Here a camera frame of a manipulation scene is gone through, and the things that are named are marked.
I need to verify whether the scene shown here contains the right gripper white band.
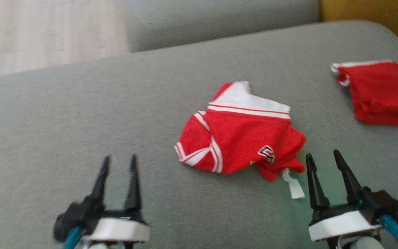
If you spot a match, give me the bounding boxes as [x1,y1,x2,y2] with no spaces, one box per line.
[305,149,382,243]

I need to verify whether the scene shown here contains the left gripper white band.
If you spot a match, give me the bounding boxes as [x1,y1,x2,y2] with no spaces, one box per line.
[81,154,151,245]

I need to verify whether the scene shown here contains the red basketball jersey number 23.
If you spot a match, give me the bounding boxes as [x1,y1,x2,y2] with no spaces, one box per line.
[174,81,306,200]

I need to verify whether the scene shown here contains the red shorts with white stripe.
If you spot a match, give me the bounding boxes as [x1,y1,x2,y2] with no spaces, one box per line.
[331,59,398,126]

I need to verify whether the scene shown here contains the grey sofa seat cushion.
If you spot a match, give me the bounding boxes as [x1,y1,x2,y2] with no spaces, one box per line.
[123,0,321,53]

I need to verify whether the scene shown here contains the teal left camera cable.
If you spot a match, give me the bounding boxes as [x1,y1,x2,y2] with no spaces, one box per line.
[62,226,83,249]

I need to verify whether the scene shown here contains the teal camera cable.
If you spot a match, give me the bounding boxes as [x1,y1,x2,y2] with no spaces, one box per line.
[62,226,83,249]
[379,214,398,247]

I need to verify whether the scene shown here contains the teal right camera cable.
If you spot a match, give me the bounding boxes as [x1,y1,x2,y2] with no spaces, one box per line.
[379,214,398,247]

